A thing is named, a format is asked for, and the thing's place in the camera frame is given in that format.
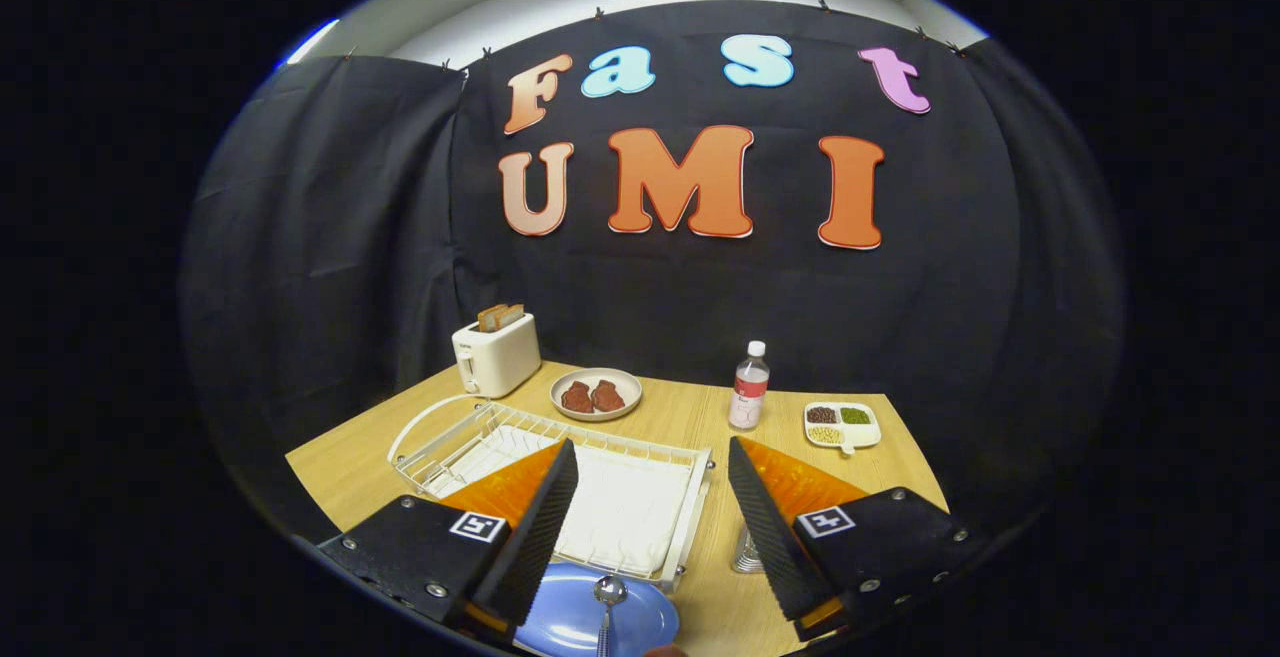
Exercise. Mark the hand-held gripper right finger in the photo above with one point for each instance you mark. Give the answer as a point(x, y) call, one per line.
point(770, 537)

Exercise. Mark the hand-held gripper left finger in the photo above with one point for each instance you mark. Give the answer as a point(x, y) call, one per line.
point(535, 537)

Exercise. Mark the blue plate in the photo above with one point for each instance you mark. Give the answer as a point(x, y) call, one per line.
point(560, 617)

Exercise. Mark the white divided snack dish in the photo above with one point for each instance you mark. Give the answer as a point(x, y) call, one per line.
point(843, 427)

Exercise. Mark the white plate with meat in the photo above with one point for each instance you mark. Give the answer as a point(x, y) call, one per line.
point(597, 375)

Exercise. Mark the brown meat piece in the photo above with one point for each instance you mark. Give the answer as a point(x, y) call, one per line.
point(577, 398)
point(608, 396)

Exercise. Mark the clear plastic bottle white cap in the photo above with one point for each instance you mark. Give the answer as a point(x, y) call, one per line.
point(748, 392)

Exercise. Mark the white toaster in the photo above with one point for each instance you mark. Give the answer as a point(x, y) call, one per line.
point(497, 357)

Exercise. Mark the brown toast slice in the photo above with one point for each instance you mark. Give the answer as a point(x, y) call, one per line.
point(490, 318)
point(513, 314)

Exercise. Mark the ceiling light strip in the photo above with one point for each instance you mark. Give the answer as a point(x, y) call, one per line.
point(312, 40)

